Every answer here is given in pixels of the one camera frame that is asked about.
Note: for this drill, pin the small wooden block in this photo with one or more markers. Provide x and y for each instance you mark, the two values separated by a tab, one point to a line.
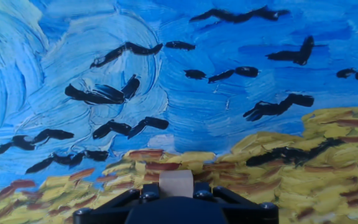
176	183

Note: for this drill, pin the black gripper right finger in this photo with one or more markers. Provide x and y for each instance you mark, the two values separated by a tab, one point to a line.
247	211

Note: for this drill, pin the painted wheatfield cloth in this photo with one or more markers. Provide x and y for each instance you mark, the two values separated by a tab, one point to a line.
197	93

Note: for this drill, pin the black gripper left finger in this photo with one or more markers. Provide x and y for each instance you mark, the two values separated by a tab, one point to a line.
110	208

